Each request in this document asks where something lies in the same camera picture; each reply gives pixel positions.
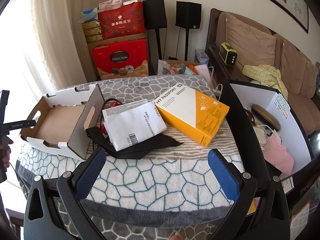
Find black white storage box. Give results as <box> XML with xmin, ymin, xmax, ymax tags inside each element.
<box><xmin>220</xmin><ymin>79</ymin><xmax>315</xmax><ymax>196</ymax></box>

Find red tea gift bag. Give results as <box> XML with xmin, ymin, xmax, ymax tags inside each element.
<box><xmin>98</xmin><ymin>2</ymin><xmax>145</xmax><ymax>40</ymax></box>

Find yellow checked cloth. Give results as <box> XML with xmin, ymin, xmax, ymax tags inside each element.
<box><xmin>242</xmin><ymin>64</ymin><xmax>289</xmax><ymax>99</ymax></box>

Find cardboard box of clutter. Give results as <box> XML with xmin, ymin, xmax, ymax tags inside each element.
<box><xmin>157</xmin><ymin>60</ymin><xmax>213</xmax><ymax>82</ymax></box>

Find white charger cable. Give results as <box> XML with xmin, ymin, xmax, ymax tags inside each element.
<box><xmin>207</xmin><ymin>65</ymin><xmax>224</xmax><ymax>100</ymax></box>

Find blue tissue pack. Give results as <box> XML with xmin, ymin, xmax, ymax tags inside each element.
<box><xmin>78</xmin><ymin>8</ymin><xmax>99</xmax><ymax>23</ymax></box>

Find pink face mask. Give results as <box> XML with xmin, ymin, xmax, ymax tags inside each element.
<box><xmin>262</xmin><ymin>134</ymin><xmax>294</xmax><ymax>175</ymax></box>

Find small grey box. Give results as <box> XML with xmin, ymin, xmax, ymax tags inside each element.
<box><xmin>195</xmin><ymin>49</ymin><xmax>209</xmax><ymax>66</ymax></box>

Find person left hand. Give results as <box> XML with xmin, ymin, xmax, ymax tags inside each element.
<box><xmin>1</xmin><ymin>136</ymin><xmax>14</xmax><ymax>168</ymax></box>

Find yellow white passport drive box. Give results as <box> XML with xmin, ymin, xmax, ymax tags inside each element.
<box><xmin>153</xmin><ymin>83</ymin><xmax>229</xmax><ymax>148</ymax></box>

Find right black speaker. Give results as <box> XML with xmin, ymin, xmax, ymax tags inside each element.
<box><xmin>175</xmin><ymin>1</ymin><xmax>202</xmax><ymax>61</ymax></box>

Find cream curtain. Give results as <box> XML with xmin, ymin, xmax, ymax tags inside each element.
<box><xmin>1</xmin><ymin>0</ymin><xmax>101</xmax><ymax>95</ymax></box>

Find stacked gold boxes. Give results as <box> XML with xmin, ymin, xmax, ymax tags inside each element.
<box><xmin>82</xmin><ymin>20</ymin><xmax>103</xmax><ymax>43</ymax></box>

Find black fabric pouch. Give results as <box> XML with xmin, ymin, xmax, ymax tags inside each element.
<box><xmin>86</xmin><ymin>126</ymin><xmax>182</xmax><ymax>159</ymax></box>

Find brown glasses case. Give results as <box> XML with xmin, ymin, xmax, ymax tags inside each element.
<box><xmin>251</xmin><ymin>104</ymin><xmax>281</xmax><ymax>131</ymax></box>

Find red cable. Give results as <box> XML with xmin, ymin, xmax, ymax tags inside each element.
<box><xmin>98</xmin><ymin>101</ymin><xmax>121</xmax><ymax>134</ymax></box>

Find white cardboard tray box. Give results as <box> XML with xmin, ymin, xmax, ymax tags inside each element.
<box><xmin>20</xmin><ymin>84</ymin><xmax>104</xmax><ymax>160</ymax></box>

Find brown sofa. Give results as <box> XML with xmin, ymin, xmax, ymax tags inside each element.
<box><xmin>205</xmin><ymin>8</ymin><xmax>319</xmax><ymax>135</ymax></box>

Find green black portable device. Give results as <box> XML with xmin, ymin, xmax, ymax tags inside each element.
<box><xmin>219</xmin><ymin>42</ymin><xmax>238</xmax><ymax>66</ymax></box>

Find red collection gift bag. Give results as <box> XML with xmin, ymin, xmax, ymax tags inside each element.
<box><xmin>91</xmin><ymin>38</ymin><xmax>149</xmax><ymax>80</ymax></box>

